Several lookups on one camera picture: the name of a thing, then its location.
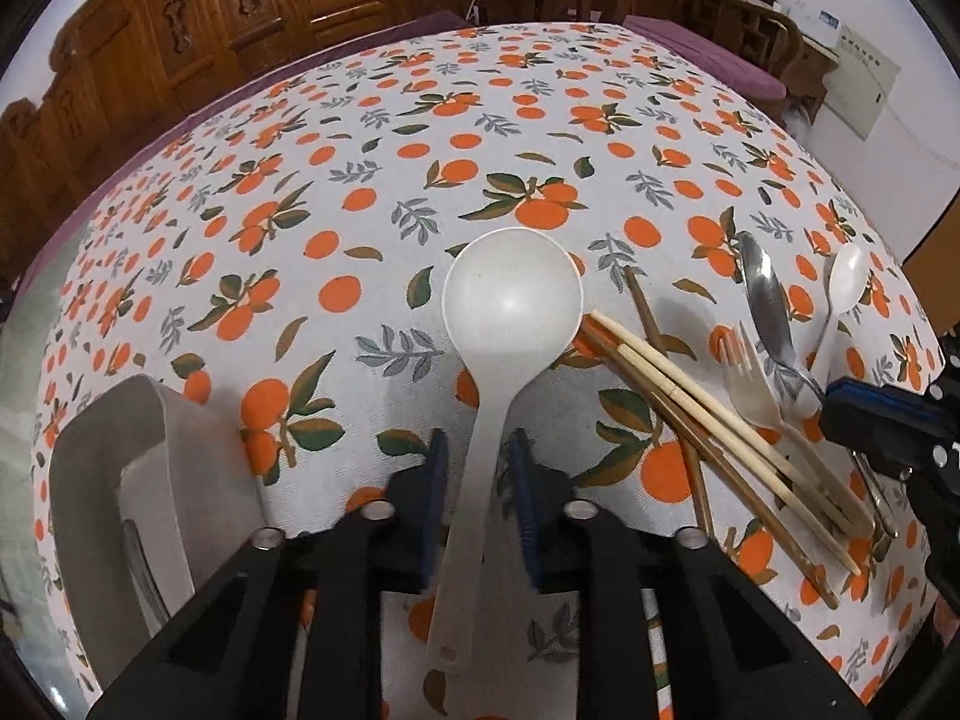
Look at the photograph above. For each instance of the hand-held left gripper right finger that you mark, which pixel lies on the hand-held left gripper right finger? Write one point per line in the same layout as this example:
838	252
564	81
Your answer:
523	495

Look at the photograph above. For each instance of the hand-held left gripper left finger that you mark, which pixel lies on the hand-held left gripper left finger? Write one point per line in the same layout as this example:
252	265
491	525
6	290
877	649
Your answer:
433	487

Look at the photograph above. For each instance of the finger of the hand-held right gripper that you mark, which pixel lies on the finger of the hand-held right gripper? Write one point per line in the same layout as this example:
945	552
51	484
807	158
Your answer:
949	364
870	420

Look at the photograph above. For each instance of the white plastic fork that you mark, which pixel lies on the white plastic fork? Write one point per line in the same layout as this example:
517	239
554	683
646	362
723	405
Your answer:
754	394

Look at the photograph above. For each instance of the brown chopstick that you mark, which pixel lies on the brown chopstick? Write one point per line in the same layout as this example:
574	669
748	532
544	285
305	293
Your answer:
637	390
643	307
780	502

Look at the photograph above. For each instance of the white plastic spoon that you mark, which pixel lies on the white plastic spoon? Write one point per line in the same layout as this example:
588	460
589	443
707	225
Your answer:
847	277

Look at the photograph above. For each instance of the beige chopstick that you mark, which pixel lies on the beige chopstick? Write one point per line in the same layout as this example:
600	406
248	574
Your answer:
720	435
675	371

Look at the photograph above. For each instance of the metal spoon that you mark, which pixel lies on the metal spoon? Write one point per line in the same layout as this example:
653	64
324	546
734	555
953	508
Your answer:
769	300

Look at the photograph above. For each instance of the white plastic ladle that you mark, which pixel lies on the white plastic ladle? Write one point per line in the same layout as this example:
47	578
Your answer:
510	300

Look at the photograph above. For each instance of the grey utensil box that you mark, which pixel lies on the grey utensil box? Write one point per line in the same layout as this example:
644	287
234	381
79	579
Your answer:
90	480

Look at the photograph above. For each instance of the orange print tablecloth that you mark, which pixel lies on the orange print tablecloth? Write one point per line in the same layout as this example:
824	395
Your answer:
375	165

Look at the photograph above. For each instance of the white box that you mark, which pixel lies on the white box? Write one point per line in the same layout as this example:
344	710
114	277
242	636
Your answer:
817	22

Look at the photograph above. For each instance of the wooden armchair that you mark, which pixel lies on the wooden armchair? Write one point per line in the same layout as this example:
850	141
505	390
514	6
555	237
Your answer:
757	30

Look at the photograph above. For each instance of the carved wooden bench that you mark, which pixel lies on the carved wooden bench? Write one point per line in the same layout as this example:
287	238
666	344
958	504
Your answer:
225	30

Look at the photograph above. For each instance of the beige wall panel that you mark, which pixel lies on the beige wall panel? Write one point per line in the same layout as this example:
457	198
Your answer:
862	86

